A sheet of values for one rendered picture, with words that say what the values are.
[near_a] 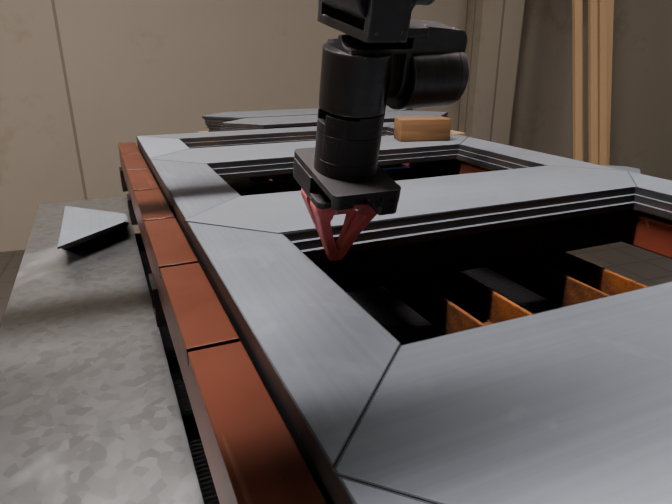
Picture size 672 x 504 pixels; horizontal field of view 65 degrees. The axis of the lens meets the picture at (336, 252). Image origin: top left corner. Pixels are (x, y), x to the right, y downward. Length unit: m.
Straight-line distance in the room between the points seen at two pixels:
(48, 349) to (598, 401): 0.64
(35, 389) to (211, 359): 0.33
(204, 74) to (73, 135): 0.79
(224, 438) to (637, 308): 0.33
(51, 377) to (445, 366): 0.49
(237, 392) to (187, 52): 2.96
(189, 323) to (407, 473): 0.24
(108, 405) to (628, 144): 4.57
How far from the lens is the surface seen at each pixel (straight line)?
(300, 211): 0.68
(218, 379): 0.38
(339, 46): 0.45
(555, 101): 4.31
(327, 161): 0.46
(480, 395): 0.33
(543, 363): 0.38
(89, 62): 3.25
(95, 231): 1.10
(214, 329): 0.44
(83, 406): 0.65
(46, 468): 0.58
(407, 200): 0.74
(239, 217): 0.66
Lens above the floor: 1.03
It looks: 20 degrees down
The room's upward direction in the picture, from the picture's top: straight up
